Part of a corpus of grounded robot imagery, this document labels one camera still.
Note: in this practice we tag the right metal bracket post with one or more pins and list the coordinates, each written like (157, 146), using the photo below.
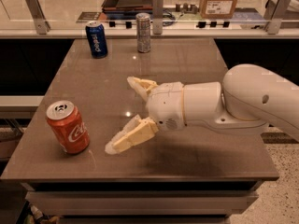
(274, 15)

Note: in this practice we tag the white drawer front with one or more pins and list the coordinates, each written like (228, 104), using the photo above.
(117, 203)

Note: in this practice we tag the left metal bracket post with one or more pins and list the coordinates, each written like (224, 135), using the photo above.
(40, 22)

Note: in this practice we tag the cardboard box with label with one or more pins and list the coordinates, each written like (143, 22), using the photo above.
(217, 9)

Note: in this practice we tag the red coke can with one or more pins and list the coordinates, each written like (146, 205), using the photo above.
(66, 122)

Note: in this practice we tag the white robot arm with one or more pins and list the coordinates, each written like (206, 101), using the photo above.
(248, 99)

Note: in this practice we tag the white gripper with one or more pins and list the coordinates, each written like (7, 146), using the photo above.
(165, 105)

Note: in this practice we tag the metal bracket post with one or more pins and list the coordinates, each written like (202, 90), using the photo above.
(157, 16)
(40, 22)
(274, 15)

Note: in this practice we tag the tall silver can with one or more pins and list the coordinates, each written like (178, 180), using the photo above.
(143, 32)

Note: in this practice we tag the middle metal bracket post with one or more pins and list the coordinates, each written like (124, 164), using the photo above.
(157, 16)

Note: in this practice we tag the blue pepsi can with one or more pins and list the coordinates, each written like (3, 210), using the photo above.
(95, 33)

